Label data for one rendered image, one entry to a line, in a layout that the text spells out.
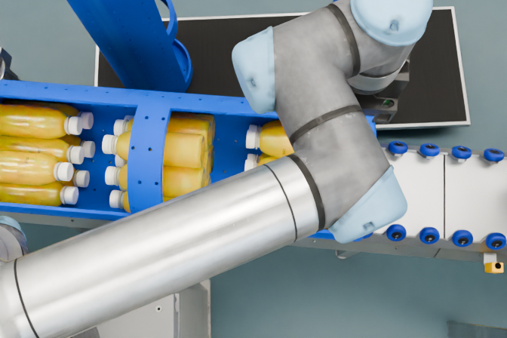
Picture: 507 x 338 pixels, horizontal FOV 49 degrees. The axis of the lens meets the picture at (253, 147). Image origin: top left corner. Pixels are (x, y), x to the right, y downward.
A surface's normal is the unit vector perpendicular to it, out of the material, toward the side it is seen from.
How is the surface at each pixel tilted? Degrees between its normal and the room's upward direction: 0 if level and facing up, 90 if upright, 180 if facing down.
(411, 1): 0
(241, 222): 17
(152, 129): 9
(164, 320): 0
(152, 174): 26
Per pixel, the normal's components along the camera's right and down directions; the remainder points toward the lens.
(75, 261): 0.00, -0.58
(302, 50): 0.05, -0.26
